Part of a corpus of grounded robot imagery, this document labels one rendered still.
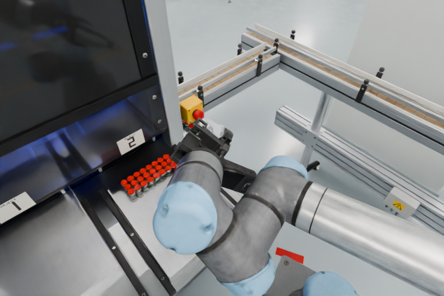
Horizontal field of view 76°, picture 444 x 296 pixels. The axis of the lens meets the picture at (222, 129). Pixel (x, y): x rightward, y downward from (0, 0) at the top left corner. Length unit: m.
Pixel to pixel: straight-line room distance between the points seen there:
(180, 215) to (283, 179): 0.19
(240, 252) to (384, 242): 0.18
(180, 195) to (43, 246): 0.70
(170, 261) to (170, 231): 0.51
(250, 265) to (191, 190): 0.13
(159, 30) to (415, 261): 0.70
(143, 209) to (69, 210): 0.23
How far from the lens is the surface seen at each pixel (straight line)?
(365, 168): 1.60
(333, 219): 0.44
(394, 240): 0.44
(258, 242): 0.41
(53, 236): 1.00
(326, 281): 0.73
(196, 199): 0.34
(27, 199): 0.92
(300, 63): 1.46
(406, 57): 1.93
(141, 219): 0.93
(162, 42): 0.82
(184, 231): 0.35
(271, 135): 2.35
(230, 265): 0.40
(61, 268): 0.94
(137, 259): 0.88
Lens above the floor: 1.68
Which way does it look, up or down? 45 degrees down
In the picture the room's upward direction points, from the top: straight up
